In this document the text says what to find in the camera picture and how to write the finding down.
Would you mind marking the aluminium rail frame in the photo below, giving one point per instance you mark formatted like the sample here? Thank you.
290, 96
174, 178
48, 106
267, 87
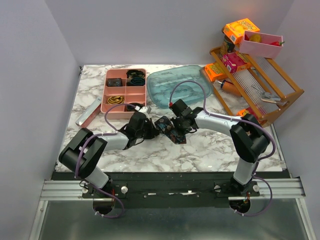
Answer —
69, 190

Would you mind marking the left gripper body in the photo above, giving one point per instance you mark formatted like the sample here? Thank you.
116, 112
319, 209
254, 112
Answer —
147, 132

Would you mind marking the rolled black tie top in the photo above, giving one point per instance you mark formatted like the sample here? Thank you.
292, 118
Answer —
135, 73

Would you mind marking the rolled black tie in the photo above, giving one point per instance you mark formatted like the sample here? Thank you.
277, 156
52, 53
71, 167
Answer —
135, 73
134, 107

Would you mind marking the pink compartment organizer tray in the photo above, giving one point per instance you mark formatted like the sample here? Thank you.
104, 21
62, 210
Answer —
132, 94

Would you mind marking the orange snack box lower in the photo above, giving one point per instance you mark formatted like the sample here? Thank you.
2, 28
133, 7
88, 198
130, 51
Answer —
246, 111

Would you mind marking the pink snack box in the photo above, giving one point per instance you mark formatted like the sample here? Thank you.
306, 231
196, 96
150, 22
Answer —
235, 62

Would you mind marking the orange snack box top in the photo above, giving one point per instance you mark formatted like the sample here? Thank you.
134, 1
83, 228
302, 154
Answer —
236, 30

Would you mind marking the red toy pepper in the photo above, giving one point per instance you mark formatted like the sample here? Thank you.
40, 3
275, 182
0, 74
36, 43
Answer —
277, 43

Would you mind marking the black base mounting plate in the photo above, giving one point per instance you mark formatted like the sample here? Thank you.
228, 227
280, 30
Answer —
155, 190

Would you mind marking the wooden dish rack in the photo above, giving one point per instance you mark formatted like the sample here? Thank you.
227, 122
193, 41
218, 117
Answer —
265, 75

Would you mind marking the floral patterned necktie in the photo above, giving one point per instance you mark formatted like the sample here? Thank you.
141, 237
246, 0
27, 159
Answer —
166, 127

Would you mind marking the brown snack can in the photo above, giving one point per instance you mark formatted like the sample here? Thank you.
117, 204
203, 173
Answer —
228, 44

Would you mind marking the rolled gold tie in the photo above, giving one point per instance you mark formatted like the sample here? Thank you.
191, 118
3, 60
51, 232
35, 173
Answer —
115, 100

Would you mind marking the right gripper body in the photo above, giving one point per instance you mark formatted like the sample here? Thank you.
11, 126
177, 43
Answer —
179, 123

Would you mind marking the rolled dark floral tie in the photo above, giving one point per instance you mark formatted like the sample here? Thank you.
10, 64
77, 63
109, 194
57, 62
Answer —
114, 82

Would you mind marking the orange snack box middle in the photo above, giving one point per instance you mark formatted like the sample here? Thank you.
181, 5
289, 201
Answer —
214, 72

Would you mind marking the pink silver flat box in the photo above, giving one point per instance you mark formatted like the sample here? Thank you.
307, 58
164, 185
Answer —
90, 113

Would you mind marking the yellow toy fruit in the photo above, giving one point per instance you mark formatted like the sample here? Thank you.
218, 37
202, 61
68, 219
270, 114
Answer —
255, 38

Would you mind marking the pink rectangular bin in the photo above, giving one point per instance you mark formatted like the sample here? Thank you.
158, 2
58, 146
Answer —
263, 49

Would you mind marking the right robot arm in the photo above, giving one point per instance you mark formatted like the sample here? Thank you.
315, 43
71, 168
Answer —
248, 137

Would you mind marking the orange bottle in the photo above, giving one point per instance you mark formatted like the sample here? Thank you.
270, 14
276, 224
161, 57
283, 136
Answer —
228, 87

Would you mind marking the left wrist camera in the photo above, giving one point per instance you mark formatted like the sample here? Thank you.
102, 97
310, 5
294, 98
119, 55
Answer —
145, 110

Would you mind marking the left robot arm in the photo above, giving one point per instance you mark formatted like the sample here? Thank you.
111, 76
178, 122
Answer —
83, 152

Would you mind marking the rolled black tie bottom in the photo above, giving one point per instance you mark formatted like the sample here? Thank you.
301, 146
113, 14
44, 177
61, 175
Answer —
134, 107

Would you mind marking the rolled teal tie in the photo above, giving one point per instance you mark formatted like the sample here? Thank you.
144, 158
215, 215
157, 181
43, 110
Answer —
136, 82

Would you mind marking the blue transparent plastic tray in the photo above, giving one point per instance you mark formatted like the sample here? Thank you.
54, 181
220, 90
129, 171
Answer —
188, 83

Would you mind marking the orange snack box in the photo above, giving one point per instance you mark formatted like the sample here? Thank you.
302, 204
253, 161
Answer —
246, 111
236, 30
214, 72

